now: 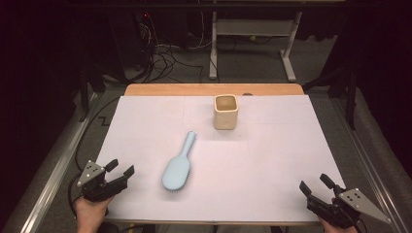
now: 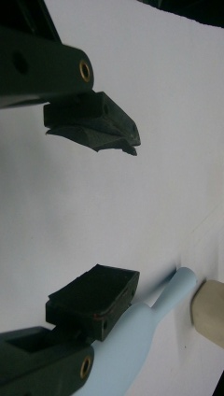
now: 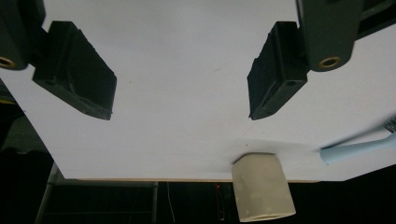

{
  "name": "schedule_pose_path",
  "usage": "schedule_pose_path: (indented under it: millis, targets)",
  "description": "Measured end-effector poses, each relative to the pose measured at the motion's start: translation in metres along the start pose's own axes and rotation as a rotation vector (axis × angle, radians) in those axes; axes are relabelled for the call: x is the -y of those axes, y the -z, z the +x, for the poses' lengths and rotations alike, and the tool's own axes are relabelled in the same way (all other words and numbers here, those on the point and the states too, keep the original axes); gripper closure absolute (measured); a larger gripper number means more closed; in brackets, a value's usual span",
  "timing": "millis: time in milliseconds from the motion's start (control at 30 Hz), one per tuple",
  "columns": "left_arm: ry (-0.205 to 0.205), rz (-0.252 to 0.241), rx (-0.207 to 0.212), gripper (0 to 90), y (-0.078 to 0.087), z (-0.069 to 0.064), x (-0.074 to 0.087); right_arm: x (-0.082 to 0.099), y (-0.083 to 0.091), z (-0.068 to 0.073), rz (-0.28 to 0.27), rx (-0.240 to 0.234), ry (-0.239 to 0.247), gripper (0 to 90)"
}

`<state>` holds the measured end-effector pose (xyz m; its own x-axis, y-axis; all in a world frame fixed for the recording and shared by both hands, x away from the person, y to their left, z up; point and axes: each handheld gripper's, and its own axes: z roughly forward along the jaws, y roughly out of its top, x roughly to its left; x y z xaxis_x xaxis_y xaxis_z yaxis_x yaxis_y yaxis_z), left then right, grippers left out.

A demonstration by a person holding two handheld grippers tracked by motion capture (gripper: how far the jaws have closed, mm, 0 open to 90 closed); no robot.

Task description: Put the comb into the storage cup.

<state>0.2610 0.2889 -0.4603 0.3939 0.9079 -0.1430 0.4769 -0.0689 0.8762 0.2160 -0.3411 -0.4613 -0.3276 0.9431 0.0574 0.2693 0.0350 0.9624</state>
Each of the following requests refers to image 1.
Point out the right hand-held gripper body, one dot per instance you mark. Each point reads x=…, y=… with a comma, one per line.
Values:
x=333, y=212

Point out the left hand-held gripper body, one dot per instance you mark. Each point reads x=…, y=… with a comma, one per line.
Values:
x=94, y=189

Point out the light blue hairbrush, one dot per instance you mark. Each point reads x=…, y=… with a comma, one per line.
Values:
x=176, y=171

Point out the beige square cup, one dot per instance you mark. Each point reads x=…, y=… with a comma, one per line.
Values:
x=225, y=119

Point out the person's right hand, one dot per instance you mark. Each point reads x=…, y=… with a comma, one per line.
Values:
x=338, y=230

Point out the person's left hand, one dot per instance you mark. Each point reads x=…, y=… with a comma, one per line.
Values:
x=90, y=215

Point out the white board sheet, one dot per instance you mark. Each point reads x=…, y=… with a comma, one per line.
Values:
x=259, y=168

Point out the black metal stand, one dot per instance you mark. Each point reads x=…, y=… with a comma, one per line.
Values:
x=85, y=97
x=351, y=97

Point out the wooden table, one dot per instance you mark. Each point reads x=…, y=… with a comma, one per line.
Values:
x=162, y=89

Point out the dark curtain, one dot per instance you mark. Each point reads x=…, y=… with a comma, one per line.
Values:
x=388, y=81
x=32, y=97

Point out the dark round table grommet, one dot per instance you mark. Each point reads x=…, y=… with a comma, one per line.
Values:
x=247, y=94

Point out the dark equipment box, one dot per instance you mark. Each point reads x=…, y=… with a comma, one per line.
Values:
x=129, y=39

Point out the small yellow-green ball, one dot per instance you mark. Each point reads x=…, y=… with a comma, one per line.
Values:
x=252, y=38

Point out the aluminium floor rail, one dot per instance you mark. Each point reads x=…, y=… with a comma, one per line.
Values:
x=372, y=174
x=55, y=171

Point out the white metal desk frame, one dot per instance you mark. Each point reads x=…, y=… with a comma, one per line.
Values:
x=213, y=48

